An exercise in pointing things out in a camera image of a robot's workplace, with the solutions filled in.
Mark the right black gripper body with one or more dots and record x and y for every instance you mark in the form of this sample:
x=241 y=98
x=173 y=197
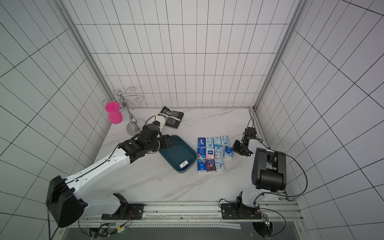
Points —
x=240 y=147

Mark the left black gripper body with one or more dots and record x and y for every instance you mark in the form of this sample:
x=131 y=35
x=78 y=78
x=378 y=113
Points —
x=154 y=146

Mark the light blue figures tissue pack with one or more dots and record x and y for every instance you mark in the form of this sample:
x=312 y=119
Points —
x=219 y=152

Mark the light blue cartoon tissue pack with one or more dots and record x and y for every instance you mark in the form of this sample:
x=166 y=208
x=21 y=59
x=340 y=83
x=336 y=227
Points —
x=217 y=141

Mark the light blue striped tissue pack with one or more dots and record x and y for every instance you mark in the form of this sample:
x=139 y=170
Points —
x=219 y=164

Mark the pink white Tempo tissue pack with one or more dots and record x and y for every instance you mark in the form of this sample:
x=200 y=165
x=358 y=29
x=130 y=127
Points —
x=210 y=153

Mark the light blue Vinda tissue pack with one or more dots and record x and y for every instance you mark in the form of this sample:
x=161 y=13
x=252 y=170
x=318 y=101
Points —
x=209 y=142

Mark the dark purple anime tissue pack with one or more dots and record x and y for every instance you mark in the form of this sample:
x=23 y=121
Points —
x=210 y=165

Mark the blue orange Vinda tissue pack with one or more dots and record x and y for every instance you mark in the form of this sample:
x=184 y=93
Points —
x=201 y=153

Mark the dark blue Tempo tissue pack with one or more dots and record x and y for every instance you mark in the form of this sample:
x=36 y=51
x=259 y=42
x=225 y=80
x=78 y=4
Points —
x=202 y=142

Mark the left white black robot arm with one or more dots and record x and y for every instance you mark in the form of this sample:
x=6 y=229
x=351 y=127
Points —
x=68 y=198

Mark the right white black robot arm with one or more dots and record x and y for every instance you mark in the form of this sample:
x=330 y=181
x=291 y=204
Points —
x=268 y=176

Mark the teal plastic storage box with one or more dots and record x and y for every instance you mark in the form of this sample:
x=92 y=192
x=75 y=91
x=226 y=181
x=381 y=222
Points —
x=178 y=153

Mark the chrome cup holder stand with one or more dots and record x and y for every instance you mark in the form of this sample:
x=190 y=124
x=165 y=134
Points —
x=127 y=102

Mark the white ceramic bowl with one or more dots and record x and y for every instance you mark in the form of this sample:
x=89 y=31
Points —
x=159 y=121

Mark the black snack packet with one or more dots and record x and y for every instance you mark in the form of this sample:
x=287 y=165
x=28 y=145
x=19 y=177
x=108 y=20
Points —
x=173 y=118

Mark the pink plastic cup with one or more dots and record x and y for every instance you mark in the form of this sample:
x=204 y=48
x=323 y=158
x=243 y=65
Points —
x=114 y=113

